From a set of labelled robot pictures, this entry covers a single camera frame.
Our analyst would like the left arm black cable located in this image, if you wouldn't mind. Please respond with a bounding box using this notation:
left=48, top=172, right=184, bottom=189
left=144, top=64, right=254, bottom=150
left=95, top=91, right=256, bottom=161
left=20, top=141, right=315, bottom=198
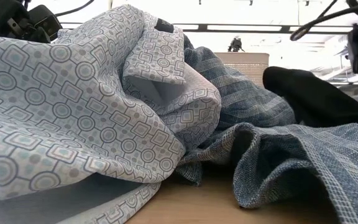
left=54, top=0, right=96, bottom=18

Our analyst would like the large black garment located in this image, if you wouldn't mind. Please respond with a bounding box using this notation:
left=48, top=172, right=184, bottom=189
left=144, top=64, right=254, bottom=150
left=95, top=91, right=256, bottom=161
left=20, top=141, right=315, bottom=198
left=262, top=66, right=358, bottom=128

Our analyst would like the pale blue geometric-print shirt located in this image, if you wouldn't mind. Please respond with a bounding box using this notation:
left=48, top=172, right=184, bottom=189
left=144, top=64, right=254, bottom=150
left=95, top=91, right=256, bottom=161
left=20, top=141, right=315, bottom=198
left=0, top=3, right=223, bottom=224

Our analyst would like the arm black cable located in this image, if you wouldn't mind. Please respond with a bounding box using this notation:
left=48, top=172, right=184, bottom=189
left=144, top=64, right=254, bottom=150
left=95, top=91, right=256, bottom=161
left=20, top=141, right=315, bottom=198
left=290, top=0, right=358, bottom=42
left=54, top=0, right=96, bottom=18

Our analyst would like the blue striped woven shirt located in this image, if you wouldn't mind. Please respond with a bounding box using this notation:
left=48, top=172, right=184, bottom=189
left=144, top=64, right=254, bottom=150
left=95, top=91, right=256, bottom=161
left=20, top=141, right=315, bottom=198
left=175, top=34, right=358, bottom=224

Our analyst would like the small dark ceiling fixture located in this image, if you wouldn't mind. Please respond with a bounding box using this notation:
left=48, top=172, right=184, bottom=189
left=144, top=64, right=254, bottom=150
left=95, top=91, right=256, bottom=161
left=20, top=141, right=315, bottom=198
left=227, top=35, right=245, bottom=53

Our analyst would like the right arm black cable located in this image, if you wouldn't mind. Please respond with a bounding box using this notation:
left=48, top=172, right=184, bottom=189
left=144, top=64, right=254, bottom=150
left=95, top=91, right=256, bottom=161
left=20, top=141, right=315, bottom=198
left=290, top=0, right=358, bottom=42

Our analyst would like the black overhead crossbar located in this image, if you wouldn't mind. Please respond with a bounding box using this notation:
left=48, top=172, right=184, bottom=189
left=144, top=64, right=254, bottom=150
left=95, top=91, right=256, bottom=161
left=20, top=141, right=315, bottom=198
left=59, top=22, right=354, bottom=34

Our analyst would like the white perforated laundry basket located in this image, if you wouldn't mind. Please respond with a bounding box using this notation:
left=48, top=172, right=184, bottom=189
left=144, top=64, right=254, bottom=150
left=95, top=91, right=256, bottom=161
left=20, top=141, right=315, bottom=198
left=214, top=52, right=270, bottom=88

